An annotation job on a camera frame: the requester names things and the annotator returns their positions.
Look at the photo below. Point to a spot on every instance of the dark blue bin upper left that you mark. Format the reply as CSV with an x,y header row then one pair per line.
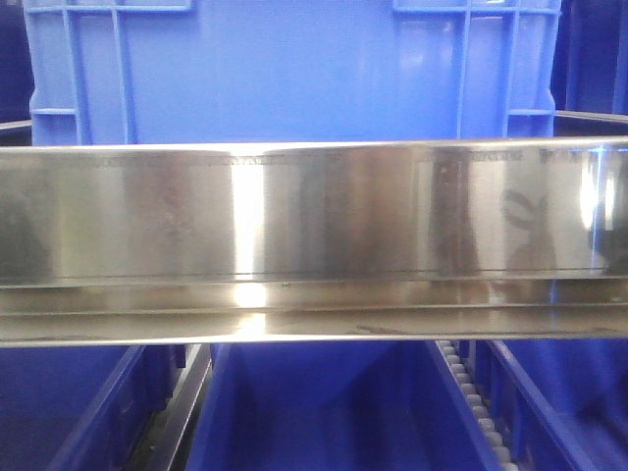
x,y
16,73

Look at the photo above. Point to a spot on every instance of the dark blue bin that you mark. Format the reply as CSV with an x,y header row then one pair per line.
x,y
16,73
590,64

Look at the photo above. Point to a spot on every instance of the light blue front bin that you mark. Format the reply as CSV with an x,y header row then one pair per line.
x,y
131,72

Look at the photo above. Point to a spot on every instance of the stainless steel shelf rail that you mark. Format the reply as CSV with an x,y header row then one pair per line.
x,y
450,239

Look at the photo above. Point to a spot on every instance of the lower right blue bin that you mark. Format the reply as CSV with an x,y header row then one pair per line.
x,y
558,404

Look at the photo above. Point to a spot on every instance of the white roller track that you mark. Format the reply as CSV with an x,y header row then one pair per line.
x,y
476,403

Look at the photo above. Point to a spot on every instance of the lower left blue bin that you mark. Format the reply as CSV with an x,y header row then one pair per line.
x,y
81,408

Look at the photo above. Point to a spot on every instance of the dark blue bin upper right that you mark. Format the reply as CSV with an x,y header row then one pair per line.
x,y
590,64

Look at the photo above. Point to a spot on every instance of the lower middle blue bin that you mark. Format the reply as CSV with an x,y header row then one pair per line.
x,y
336,405

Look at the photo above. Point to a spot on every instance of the metal lane divider rail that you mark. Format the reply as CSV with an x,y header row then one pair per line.
x,y
166,443

